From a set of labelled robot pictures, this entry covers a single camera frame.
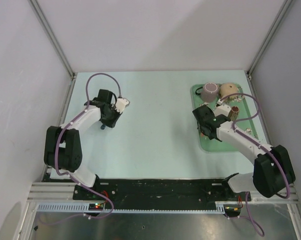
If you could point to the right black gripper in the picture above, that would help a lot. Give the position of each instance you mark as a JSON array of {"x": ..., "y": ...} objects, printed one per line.
[{"x": 217, "y": 139}]

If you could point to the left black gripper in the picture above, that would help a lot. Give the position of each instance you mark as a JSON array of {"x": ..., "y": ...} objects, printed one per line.
[{"x": 112, "y": 123}]

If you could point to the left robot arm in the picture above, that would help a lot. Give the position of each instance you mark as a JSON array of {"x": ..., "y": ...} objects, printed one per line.
[{"x": 63, "y": 148}]

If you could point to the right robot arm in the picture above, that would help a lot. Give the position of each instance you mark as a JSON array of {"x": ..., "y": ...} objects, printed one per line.
[{"x": 272, "y": 168}]

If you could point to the mauve upside-down mug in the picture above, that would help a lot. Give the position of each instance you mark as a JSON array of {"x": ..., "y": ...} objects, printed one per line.
[{"x": 209, "y": 92}]

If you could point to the brown striped cup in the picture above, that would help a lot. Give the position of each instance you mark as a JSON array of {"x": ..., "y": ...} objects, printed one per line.
[{"x": 234, "y": 113}]

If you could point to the green floral tray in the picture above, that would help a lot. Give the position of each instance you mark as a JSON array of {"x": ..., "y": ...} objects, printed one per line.
[{"x": 215, "y": 146}]

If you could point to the tan ceramic teapot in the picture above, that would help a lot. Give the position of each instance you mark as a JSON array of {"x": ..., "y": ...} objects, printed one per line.
[{"x": 227, "y": 91}]

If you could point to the small circuit board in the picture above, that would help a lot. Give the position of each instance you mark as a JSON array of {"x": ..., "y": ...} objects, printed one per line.
[{"x": 96, "y": 206}]

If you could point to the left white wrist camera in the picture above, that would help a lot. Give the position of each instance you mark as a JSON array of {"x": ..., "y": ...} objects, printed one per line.
[{"x": 121, "y": 104}]

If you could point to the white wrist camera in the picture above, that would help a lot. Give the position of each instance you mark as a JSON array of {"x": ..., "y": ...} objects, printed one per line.
[
  {"x": 221, "y": 109},
  {"x": 121, "y": 104}
]

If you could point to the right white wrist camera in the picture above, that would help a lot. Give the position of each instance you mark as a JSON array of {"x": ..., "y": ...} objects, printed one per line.
[{"x": 221, "y": 109}]

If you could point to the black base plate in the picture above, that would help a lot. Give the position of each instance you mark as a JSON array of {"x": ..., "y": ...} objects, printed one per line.
[{"x": 160, "y": 194}]

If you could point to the left aluminium frame post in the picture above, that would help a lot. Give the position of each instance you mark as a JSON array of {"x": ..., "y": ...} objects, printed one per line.
[{"x": 39, "y": 13}]

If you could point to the aluminium frame post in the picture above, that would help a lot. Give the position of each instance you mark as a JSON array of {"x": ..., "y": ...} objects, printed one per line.
[
  {"x": 271, "y": 33},
  {"x": 39, "y": 13}
]

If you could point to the grey cable duct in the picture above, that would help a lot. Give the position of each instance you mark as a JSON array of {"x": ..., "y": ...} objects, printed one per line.
[{"x": 83, "y": 208}]

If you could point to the right aluminium frame post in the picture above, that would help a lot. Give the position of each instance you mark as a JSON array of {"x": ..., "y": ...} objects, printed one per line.
[{"x": 271, "y": 33}]

